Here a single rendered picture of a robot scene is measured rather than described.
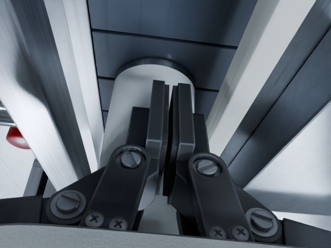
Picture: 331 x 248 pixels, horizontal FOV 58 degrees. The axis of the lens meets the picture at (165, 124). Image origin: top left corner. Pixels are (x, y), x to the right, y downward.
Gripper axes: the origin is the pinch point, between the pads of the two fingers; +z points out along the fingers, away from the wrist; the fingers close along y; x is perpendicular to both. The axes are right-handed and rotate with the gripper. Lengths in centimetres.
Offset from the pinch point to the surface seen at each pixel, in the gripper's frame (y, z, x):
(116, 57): -3.0, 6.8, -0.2
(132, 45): -2.1, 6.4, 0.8
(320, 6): 9.5, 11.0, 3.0
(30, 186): -16.3, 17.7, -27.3
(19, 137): -13.6, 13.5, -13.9
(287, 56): 9.4, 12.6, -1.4
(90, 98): -5.0, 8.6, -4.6
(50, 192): -13.3, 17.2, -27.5
